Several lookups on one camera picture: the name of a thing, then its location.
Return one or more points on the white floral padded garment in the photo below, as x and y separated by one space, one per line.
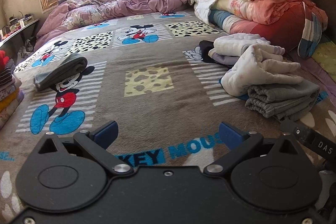
260 64

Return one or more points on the white quilted folded garment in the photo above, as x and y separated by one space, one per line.
235 44

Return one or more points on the Mickey Mouse bed blanket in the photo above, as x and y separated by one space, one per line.
148 76

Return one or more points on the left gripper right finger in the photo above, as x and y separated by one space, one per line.
272 174

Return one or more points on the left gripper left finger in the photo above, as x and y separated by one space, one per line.
68 173

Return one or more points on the folded grey fleece garment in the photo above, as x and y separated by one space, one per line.
282 101

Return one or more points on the dark side desk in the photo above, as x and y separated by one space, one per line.
15 41

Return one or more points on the folded dark grey garment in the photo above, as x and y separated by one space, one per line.
73 64

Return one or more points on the red knitted folded sweater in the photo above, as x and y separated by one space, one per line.
3 60

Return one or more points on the pile of rolled quilts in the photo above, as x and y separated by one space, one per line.
291 24

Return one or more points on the black white striped garment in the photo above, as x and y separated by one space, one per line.
7 73

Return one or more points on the lavender folded garment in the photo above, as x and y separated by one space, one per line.
225 60

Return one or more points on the purple floral duvet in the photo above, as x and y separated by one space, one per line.
73 14

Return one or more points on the yellow folded garment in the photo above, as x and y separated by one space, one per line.
6 101

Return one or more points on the black folded garment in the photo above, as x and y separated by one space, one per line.
205 47

